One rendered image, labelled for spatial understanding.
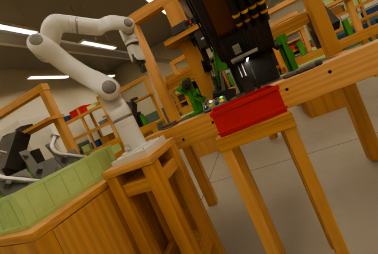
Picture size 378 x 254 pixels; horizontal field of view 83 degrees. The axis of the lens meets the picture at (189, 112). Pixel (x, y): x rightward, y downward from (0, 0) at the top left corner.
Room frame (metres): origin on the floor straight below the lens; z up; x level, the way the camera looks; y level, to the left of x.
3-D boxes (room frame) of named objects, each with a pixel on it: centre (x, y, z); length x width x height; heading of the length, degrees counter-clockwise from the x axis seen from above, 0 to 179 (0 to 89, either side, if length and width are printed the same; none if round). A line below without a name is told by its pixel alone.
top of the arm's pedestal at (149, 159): (1.22, 0.35, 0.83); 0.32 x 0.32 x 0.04; 69
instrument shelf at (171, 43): (1.79, -0.51, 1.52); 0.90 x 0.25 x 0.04; 73
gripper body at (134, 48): (1.31, 0.14, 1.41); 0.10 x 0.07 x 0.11; 156
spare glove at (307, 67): (1.18, -0.67, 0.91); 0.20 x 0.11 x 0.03; 62
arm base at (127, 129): (1.22, 0.36, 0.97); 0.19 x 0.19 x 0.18
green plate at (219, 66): (1.51, -0.35, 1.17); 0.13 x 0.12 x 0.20; 73
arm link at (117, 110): (1.25, 0.37, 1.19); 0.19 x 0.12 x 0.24; 21
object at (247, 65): (1.64, -0.58, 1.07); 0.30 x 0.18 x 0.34; 73
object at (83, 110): (7.01, 3.14, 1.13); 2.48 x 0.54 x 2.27; 72
